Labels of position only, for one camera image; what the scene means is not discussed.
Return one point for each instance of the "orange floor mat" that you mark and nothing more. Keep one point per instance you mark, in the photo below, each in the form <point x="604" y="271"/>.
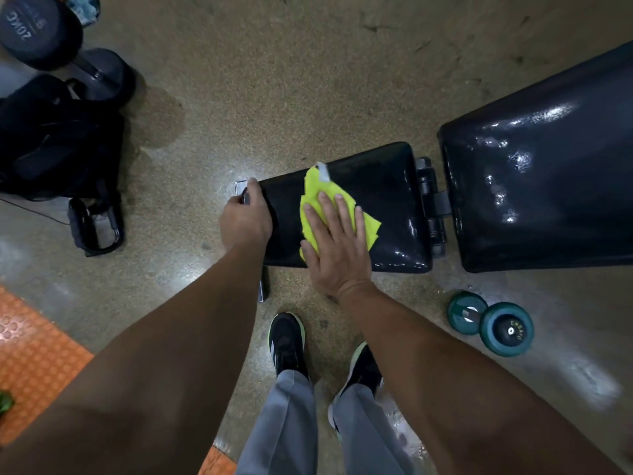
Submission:
<point x="34" y="361"/>

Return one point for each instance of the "small green object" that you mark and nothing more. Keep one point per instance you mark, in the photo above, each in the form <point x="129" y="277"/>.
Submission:
<point x="5" y="403"/>

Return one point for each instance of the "black bench back pad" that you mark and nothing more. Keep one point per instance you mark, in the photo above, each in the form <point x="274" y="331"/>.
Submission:
<point x="539" y="173"/>

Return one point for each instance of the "person's grey trousers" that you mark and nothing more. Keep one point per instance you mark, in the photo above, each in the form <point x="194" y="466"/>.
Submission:
<point x="287" y="430"/>

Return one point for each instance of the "yellow cleaning cloth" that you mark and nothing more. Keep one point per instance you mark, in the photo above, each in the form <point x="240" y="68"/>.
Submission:
<point x="316" y="192"/>

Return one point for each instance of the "person's right thumb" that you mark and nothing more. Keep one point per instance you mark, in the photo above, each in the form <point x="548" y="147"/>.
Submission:
<point x="308" y="256"/>

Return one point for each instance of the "large black dumbbell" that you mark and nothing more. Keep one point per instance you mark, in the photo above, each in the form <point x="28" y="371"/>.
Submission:
<point x="37" y="32"/>

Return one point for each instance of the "person's right forearm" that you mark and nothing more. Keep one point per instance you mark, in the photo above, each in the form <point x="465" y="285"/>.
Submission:
<point x="465" y="390"/>

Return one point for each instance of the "person's black right shoe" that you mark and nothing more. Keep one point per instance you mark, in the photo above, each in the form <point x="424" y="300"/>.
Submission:
<point x="363" y="370"/>

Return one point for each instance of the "person's right middle finger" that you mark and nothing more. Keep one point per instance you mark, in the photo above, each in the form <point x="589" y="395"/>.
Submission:
<point x="329" y="215"/>

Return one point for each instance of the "black bench seat pad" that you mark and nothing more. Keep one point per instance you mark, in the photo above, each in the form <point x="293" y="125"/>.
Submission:
<point x="385" y="207"/>

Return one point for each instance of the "person's right hand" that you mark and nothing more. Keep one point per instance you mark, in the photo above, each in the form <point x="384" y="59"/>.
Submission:
<point x="341" y="262"/>

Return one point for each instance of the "small teal dumbbell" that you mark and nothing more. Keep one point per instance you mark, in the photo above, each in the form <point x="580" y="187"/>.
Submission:
<point x="504" y="329"/>

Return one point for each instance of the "person's black left shoe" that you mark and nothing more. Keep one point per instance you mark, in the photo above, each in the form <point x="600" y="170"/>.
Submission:
<point x="288" y="343"/>

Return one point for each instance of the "person's left thumb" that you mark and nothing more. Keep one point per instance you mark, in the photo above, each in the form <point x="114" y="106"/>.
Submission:
<point x="254" y="190"/>

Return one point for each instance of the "person's right little finger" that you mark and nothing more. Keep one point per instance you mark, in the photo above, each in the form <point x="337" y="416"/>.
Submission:
<point x="361" y="225"/>

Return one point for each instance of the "person's left hand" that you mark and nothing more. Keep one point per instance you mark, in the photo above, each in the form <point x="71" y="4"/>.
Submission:
<point x="245" y="225"/>

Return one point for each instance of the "person's left forearm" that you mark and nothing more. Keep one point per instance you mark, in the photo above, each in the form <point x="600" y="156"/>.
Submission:
<point x="148" y="370"/>

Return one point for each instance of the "black bag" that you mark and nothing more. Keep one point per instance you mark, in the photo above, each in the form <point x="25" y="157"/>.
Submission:
<point x="54" y="138"/>

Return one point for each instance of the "person's black shoe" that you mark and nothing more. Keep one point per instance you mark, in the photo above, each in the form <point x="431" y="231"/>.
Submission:
<point x="288" y="343"/>
<point x="363" y="370"/>

